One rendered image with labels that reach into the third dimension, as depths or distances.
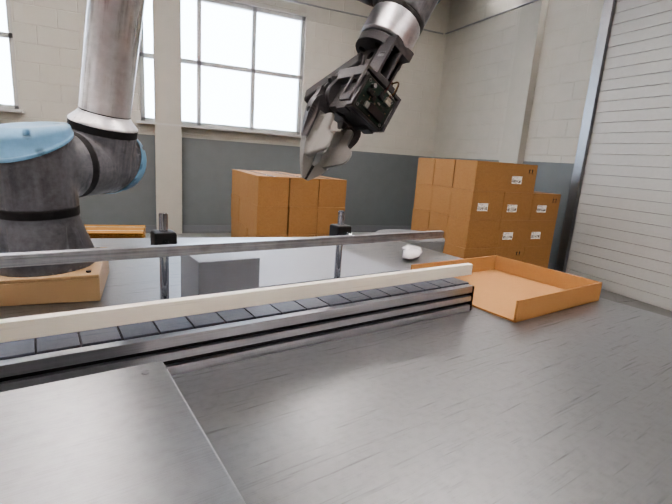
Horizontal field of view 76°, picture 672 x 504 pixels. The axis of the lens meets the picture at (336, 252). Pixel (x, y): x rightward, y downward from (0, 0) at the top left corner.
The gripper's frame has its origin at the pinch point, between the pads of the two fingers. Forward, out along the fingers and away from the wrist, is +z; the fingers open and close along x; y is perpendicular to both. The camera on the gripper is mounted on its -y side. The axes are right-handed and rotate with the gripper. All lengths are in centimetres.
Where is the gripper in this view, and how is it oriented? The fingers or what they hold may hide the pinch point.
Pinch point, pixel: (306, 170)
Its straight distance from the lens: 61.4
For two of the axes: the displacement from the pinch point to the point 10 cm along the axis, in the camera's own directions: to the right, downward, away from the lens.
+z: -4.7, 8.8, -1.0
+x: 6.8, 4.3, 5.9
